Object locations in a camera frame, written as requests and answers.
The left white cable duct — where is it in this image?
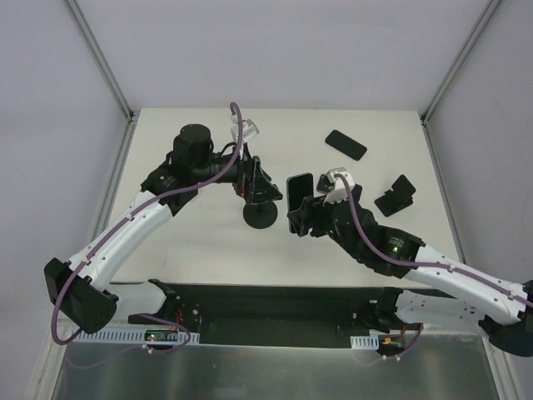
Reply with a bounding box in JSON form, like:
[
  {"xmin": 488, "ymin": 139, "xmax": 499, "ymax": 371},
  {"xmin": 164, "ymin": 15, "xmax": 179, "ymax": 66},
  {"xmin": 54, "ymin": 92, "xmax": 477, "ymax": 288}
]
[{"xmin": 74, "ymin": 327, "xmax": 200, "ymax": 346}]

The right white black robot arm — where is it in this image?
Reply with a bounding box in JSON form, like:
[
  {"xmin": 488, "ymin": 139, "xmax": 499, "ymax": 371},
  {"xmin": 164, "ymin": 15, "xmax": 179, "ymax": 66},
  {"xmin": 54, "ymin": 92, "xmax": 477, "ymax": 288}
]
[{"xmin": 287, "ymin": 196, "xmax": 532, "ymax": 358}]

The black round-base phone stand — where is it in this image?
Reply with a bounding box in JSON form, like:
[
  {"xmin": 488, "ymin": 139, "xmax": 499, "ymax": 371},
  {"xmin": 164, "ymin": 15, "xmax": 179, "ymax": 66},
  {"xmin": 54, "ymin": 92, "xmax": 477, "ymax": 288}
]
[{"xmin": 242, "ymin": 202, "xmax": 278, "ymax": 229}]

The black phone blue edge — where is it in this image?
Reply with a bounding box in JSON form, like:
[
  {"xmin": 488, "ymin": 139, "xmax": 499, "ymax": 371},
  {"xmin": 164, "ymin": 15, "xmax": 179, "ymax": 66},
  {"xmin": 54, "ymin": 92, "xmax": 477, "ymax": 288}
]
[{"xmin": 351, "ymin": 184, "xmax": 363, "ymax": 204}]

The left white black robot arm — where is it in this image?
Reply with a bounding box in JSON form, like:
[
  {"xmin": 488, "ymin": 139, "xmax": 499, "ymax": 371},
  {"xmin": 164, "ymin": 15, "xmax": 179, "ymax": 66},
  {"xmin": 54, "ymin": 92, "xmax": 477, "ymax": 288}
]
[{"xmin": 44, "ymin": 119, "xmax": 283, "ymax": 333}]

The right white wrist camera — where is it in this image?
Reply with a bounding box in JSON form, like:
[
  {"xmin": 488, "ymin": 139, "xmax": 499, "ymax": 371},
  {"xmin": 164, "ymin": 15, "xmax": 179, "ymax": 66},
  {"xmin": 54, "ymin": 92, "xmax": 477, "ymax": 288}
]
[{"xmin": 316, "ymin": 167, "xmax": 356, "ymax": 204}]

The black folding phone stand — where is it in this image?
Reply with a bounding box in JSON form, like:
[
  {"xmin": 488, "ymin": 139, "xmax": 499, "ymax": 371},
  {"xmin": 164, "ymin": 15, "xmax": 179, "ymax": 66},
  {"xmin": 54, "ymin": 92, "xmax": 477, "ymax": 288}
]
[{"xmin": 374, "ymin": 174, "xmax": 416, "ymax": 218}]

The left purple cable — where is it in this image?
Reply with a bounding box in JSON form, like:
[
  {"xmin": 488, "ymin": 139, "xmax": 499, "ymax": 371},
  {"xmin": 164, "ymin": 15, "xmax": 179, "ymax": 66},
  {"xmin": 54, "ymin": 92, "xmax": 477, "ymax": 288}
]
[{"xmin": 49, "ymin": 102, "xmax": 245, "ymax": 346}]

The black phone teal edge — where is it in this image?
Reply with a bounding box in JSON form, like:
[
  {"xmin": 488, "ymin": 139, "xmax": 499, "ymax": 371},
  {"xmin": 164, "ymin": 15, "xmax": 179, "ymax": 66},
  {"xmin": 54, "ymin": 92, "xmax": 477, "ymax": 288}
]
[{"xmin": 286, "ymin": 172, "xmax": 314, "ymax": 212}]

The right white cable duct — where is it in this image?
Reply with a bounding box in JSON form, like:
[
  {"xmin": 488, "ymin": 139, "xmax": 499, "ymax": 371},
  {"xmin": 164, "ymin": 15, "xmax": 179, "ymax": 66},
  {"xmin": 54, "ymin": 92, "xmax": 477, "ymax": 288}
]
[{"xmin": 350, "ymin": 332, "xmax": 406, "ymax": 350}]

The white cable duct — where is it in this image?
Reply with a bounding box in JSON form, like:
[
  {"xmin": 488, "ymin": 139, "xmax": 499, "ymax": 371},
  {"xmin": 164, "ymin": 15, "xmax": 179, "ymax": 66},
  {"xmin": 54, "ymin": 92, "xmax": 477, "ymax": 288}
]
[
  {"xmin": 350, "ymin": 332, "xmax": 406, "ymax": 350},
  {"xmin": 74, "ymin": 327, "xmax": 200, "ymax": 346}
]

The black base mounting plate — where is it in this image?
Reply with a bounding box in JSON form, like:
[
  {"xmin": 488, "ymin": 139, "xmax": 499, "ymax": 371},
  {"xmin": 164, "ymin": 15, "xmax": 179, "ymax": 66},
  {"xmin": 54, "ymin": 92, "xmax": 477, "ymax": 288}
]
[{"xmin": 116, "ymin": 282, "xmax": 421, "ymax": 347}]

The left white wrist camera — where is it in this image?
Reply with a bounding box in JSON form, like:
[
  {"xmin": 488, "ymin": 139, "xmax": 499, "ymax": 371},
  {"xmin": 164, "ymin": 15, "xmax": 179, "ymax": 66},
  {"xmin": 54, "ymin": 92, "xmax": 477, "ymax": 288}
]
[{"xmin": 231, "ymin": 119, "xmax": 260, "ymax": 144}]

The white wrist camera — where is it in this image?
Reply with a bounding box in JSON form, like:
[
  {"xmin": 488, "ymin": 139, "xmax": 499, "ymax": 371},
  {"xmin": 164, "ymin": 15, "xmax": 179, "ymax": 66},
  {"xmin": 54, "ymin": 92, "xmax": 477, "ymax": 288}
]
[
  {"xmin": 316, "ymin": 167, "xmax": 356, "ymax": 204},
  {"xmin": 231, "ymin": 119, "xmax": 260, "ymax": 144}
]

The right aluminium frame post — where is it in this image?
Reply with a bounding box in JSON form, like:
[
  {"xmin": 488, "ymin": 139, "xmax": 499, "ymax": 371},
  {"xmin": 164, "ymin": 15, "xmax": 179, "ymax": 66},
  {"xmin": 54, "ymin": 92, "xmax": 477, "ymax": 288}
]
[{"xmin": 421, "ymin": 0, "xmax": 504, "ymax": 126}]

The left aluminium frame post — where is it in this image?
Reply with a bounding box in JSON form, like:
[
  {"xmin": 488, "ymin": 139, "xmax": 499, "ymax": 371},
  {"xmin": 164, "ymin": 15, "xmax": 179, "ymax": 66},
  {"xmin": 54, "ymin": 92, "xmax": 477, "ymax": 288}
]
[{"xmin": 64, "ymin": 0, "xmax": 141, "ymax": 122}]

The black phone far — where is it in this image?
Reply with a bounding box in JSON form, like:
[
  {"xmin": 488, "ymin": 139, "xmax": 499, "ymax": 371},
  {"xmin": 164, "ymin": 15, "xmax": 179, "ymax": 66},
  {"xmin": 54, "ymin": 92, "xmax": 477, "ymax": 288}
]
[{"xmin": 325, "ymin": 129, "xmax": 367, "ymax": 161}]

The aluminium frame post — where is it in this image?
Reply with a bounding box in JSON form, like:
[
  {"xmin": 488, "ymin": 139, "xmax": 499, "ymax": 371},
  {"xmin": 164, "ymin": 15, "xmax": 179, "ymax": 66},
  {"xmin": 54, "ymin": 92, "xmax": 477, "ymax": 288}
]
[
  {"xmin": 421, "ymin": 0, "xmax": 504, "ymax": 126},
  {"xmin": 64, "ymin": 0, "xmax": 141, "ymax": 122}
]

